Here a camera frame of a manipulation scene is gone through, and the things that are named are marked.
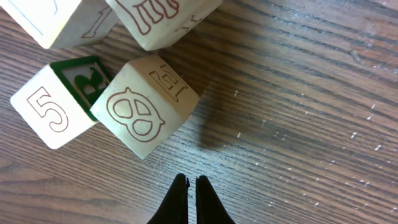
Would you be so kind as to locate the red-top C wooden block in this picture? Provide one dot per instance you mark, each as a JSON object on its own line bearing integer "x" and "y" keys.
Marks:
{"x": 56, "y": 101}

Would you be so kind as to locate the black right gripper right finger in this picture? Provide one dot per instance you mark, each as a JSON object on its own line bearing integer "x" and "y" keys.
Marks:
{"x": 210, "y": 210}

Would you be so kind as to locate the blue B wooden block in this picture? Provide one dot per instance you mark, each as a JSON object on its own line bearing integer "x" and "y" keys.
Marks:
{"x": 145, "y": 103}

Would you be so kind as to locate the white I wooden block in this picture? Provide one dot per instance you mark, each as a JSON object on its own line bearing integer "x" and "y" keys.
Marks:
{"x": 156, "y": 24}

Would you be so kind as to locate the yellow-top bone wooden block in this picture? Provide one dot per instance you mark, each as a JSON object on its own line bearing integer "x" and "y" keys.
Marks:
{"x": 56, "y": 24}

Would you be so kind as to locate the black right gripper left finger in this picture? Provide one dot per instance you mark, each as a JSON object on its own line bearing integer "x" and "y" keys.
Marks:
{"x": 174, "y": 207}

